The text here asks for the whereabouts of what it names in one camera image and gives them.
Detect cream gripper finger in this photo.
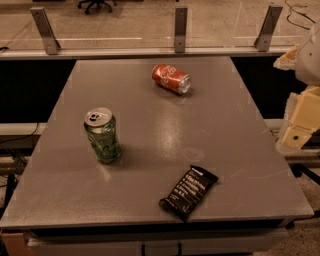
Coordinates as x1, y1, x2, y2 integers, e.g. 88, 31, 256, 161
276, 86, 320, 154
273, 45, 298, 71

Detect black office chair base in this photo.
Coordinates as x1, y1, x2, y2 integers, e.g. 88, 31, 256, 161
77, 0, 113, 15

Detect black snack bar wrapper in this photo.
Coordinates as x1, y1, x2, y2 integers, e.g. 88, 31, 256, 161
159, 165, 219, 222

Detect red coke can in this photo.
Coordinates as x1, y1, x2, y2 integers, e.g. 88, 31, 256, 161
152, 64, 191, 95

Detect black floor cable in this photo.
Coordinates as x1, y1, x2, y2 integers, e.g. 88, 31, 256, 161
284, 0, 317, 32

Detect middle metal bracket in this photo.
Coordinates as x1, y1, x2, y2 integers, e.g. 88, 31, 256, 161
174, 7, 188, 53

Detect black cable at left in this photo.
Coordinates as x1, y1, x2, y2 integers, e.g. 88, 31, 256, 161
0, 122, 40, 146

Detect green soda can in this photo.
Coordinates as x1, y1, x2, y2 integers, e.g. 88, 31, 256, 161
84, 107, 122, 164

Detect left metal bracket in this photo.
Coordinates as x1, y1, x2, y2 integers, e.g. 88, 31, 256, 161
30, 7, 61, 55

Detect metal bracket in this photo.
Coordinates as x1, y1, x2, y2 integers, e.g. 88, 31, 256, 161
174, 7, 188, 53
30, 7, 61, 55
254, 4, 283, 52

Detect right metal bracket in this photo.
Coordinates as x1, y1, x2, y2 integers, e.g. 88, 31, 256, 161
254, 4, 283, 52

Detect grey metal rail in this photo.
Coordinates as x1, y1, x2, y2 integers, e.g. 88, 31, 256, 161
0, 46, 291, 61

